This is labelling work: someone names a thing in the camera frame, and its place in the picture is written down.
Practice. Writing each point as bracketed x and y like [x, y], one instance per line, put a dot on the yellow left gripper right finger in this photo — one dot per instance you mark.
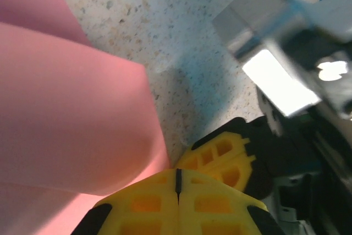
[214, 207]

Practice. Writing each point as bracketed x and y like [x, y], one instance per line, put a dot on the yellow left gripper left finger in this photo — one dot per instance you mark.
[148, 204]

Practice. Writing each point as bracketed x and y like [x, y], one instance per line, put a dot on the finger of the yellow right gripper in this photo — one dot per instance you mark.
[244, 173]
[236, 138]

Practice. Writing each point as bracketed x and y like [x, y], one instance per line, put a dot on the pink square paper sheet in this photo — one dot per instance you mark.
[68, 108]

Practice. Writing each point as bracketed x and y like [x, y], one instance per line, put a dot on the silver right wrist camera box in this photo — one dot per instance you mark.
[261, 26]

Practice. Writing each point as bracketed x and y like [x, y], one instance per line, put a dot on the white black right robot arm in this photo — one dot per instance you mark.
[288, 191]

